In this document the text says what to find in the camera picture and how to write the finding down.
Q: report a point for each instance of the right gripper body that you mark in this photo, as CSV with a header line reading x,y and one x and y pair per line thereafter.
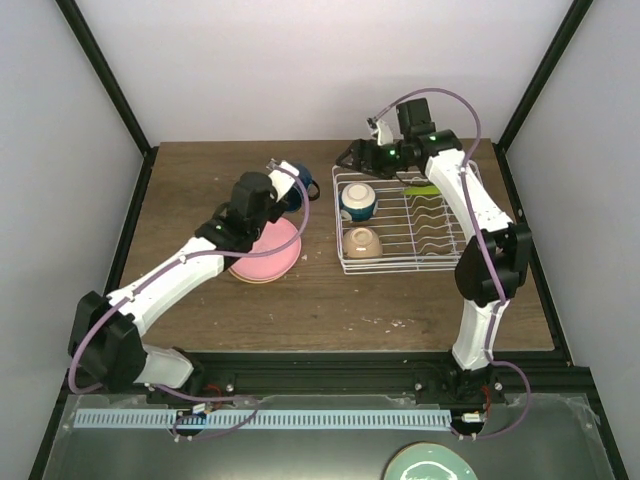
x,y
384,166

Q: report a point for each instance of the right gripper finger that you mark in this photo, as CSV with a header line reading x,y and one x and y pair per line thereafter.
x,y
352,166
352,154

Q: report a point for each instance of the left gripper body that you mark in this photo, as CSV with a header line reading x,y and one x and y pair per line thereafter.
x,y
281,210

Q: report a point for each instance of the dark blue mug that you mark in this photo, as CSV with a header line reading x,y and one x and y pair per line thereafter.
x,y
312,188

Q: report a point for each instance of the teal white bowl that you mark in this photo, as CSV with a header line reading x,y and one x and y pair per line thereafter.
x,y
357,202

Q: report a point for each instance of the green plate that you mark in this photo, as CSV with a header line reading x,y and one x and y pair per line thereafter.
x,y
421,191

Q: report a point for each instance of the white wire dish rack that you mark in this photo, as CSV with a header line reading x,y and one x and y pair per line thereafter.
x,y
418,233

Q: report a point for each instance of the tan bottom plate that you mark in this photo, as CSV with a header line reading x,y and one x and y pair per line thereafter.
x,y
254,281

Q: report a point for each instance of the beige floral bowl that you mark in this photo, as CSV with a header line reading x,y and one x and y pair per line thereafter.
x,y
362,243

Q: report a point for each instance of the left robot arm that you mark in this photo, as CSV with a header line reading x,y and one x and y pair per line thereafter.
x,y
106,346

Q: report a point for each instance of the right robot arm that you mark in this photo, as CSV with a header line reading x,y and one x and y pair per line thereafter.
x,y
494,263

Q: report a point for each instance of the light blue slotted strip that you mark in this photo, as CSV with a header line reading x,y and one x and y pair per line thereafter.
x,y
413,420

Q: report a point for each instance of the teal plate on wood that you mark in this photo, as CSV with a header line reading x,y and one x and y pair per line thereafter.
x,y
424,460

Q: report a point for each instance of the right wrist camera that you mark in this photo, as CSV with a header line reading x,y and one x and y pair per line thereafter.
x,y
380,132

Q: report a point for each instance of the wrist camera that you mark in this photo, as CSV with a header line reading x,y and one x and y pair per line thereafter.
x,y
282,176
380,132

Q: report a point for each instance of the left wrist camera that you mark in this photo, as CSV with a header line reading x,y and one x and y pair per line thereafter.
x,y
282,176

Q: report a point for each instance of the black right frame post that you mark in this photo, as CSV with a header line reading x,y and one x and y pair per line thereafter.
x,y
568,27

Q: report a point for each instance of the black frame post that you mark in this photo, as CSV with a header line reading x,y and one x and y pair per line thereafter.
x,y
89,45
568,27

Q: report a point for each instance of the black left frame post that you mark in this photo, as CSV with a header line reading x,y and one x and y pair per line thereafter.
x,y
89,45

